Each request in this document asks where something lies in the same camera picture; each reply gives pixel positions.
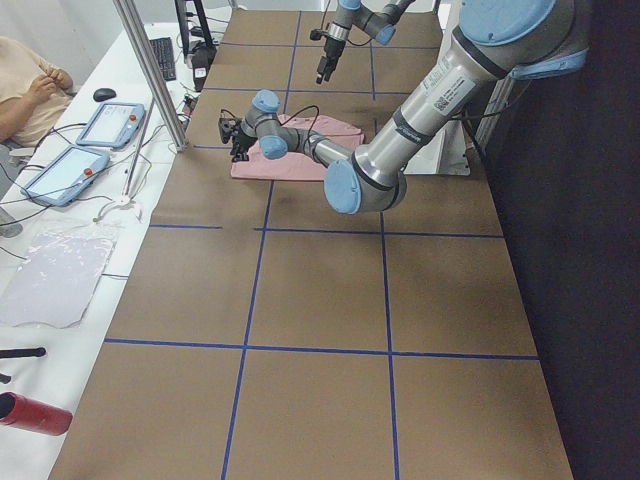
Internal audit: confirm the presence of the aluminium frame post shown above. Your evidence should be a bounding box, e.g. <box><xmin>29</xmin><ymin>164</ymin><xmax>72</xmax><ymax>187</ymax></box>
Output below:
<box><xmin>112</xmin><ymin>0</ymin><xmax>188</xmax><ymax>152</ymax></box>

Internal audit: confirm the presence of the lower teach pendant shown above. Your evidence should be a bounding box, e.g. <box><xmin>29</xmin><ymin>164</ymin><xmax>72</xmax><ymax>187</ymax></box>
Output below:
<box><xmin>21</xmin><ymin>145</ymin><xmax>110</xmax><ymax>207</ymax></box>

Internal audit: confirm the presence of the black keyboard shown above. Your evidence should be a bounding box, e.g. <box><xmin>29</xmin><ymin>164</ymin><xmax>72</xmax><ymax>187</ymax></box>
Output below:
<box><xmin>150</xmin><ymin>37</ymin><xmax>176</xmax><ymax>81</ymax></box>

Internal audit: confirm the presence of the upper teach pendant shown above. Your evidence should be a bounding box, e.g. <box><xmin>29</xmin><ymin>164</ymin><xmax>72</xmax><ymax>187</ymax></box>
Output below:
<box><xmin>75</xmin><ymin>102</ymin><xmax>146</xmax><ymax>148</ymax></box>

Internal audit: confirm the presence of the teach pendant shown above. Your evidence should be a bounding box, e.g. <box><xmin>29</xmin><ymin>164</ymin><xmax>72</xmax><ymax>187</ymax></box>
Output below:
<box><xmin>21</xmin><ymin>145</ymin><xmax>110</xmax><ymax>207</ymax></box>
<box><xmin>75</xmin><ymin>102</ymin><xmax>146</xmax><ymax>148</ymax></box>

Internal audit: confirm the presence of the seated person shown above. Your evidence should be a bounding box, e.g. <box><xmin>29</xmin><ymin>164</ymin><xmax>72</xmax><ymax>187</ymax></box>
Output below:
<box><xmin>1</xmin><ymin>36</ymin><xmax>74</xmax><ymax>147</ymax></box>

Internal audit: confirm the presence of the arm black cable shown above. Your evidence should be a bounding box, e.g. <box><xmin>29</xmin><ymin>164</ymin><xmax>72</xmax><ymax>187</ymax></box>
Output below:
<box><xmin>284</xmin><ymin>104</ymin><xmax>321</xmax><ymax>151</ymax></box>

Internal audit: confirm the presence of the red cylinder bottle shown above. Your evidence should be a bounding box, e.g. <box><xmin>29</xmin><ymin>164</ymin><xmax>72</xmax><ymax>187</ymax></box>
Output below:
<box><xmin>1</xmin><ymin>392</ymin><xmax>73</xmax><ymax>436</ymax></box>

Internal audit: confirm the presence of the clear plastic bag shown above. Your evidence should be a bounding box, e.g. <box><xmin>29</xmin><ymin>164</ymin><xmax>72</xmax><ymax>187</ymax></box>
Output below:
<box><xmin>1</xmin><ymin>221</ymin><xmax>121</xmax><ymax>329</ymax></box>

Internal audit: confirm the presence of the black power box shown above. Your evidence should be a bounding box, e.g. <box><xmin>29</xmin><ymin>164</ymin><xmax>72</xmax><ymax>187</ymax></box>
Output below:
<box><xmin>191</xmin><ymin>44</ymin><xmax>217</xmax><ymax>92</ymax></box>

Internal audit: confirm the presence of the pink Snoopy t-shirt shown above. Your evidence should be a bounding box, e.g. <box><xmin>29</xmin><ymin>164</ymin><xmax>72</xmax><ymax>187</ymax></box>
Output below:
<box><xmin>230</xmin><ymin>115</ymin><xmax>365</xmax><ymax>181</ymax></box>

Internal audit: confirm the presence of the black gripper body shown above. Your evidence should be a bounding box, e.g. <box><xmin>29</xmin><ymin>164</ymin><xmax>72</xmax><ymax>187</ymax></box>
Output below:
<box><xmin>231</xmin><ymin>118</ymin><xmax>256</xmax><ymax>155</ymax></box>
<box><xmin>319</xmin><ymin>36</ymin><xmax>344</xmax><ymax>73</ymax></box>

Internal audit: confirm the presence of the black computer mouse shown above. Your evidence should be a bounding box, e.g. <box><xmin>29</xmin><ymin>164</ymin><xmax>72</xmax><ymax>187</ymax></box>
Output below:
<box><xmin>93</xmin><ymin>88</ymin><xmax>117</xmax><ymax>102</ymax></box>

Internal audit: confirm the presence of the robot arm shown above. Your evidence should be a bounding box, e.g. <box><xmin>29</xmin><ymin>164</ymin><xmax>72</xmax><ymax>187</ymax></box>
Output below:
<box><xmin>219</xmin><ymin>1</ymin><xmax>592</xmax><ymax>214</ymax></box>
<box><xmin>310</xmin><ymin>0</ymin><xmax>412</xmax><ymax>84</ymax></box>

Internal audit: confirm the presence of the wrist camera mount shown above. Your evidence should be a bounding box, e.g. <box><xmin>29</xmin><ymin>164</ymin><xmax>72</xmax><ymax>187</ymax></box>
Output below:
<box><xmin>309</xmin><ymin>28</ymin><xmax>327</xmax><ymax>41</ymax></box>
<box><xmin>218</xmin><ymin>112</ymin><xmax>242</xmax><ymax>145</ymax></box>

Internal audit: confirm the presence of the black tripod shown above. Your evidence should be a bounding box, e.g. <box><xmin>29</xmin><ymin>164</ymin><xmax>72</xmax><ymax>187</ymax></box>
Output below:
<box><xmin>0</xmin><ymin>347</ymin><xmax>47</xmax><ymax>359</ymax></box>

